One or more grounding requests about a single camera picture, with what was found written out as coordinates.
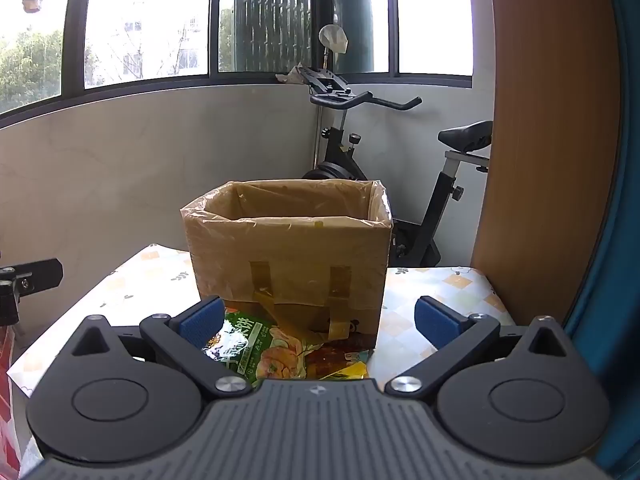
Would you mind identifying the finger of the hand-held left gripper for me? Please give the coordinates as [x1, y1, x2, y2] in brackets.
[11, 258, 64, 297]

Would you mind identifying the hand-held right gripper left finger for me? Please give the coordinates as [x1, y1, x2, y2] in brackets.
[61, 296, 253, 402]

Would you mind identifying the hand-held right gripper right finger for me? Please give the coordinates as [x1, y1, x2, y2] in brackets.
[384, 296, 577, 403]

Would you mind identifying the green snack packet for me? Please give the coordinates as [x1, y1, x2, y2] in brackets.
[202, 307, 314, 389]

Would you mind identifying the taped cardboard box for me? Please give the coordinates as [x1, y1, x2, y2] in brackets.
[180, 178, 394, 349]

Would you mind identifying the floral checked tablecloth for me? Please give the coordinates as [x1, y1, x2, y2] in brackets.
[7, 242, 516, 477]

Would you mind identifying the black exercise bike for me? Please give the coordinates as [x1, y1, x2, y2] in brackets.
[300, 66, 494, 269]

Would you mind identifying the red patterned bag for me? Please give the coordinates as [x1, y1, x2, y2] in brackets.
[0, 327, 22, 480]

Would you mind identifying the yellow brown snack packet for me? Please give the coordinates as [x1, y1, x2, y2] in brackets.
[304, 344, 374, 382]

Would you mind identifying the wooden panel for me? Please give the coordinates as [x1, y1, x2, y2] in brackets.
[470, 0, 624, 327]

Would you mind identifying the blue curtain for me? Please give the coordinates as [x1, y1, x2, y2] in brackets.
[564, 0, 640, 480]

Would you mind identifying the crumpled white cloth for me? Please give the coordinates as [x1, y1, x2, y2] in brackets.
[275, 62, 312, 86]

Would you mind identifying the white plastic bag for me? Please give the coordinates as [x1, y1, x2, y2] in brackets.
[318, 24, 350, 56]

